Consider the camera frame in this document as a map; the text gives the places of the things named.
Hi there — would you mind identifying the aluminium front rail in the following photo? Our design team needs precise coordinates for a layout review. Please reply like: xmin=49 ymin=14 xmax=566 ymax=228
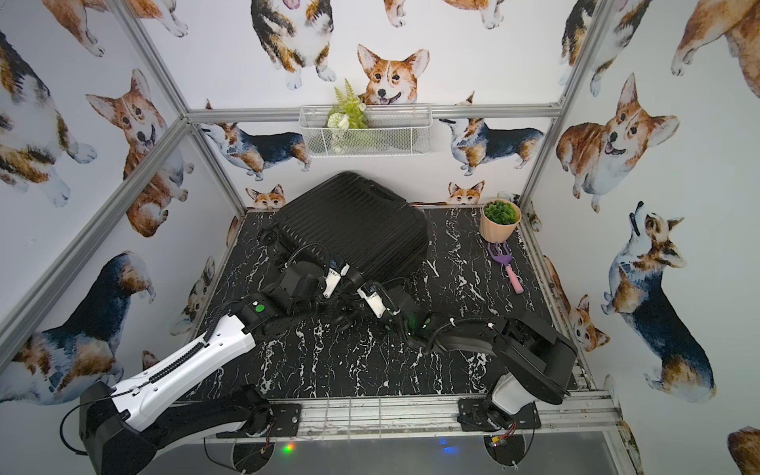
xmin=177 ymin=391 xmax=625 ymax=447

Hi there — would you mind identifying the white wire mesh basket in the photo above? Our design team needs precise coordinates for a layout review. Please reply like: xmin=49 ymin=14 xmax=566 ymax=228
xmin=298 ymin=105 xmax=433 ymax=158

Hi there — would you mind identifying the green fern with white flower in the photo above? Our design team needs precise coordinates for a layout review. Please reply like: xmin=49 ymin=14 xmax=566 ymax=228
xmin=326 ymin=79 xmax=369 ymax=154

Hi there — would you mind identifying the black hard-shell suitcase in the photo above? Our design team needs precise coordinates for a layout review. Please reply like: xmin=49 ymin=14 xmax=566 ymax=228
xmin=257 ymin=171 xmax=429 ymax=287

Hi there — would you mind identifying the beige pot with green plant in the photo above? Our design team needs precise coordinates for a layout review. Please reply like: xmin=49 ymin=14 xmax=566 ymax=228
xmin=480 ymin=199 xmax=523 ymax=243

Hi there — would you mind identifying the purple pink toy rake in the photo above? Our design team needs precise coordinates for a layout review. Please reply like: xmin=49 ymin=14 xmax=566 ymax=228
xmin=487 ymin=241 xmax=524 ymax=295

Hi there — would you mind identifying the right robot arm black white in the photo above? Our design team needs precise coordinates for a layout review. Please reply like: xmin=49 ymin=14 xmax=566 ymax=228
xmin=363 ymin=283 xmax=578 ymax=433

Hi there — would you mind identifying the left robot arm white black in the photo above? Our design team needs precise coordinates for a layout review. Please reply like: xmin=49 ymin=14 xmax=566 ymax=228
xmin=78 ymin=261 xmax=340 ymax=474

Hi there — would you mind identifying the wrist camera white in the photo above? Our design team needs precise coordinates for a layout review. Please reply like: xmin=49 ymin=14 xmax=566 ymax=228
xmin=323 ymin=264 xmax=350 ymax=299
xmin=357 ymin=282 xmax=387 ymax=320

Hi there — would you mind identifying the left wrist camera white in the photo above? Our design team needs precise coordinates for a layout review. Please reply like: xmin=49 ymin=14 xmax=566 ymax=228
xmin=323 ymin=264 xmax=350 ymax=299

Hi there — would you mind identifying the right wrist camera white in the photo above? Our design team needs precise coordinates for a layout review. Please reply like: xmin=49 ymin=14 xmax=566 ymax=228
xmin=357 ymin=282 xmax=387 ymax=320

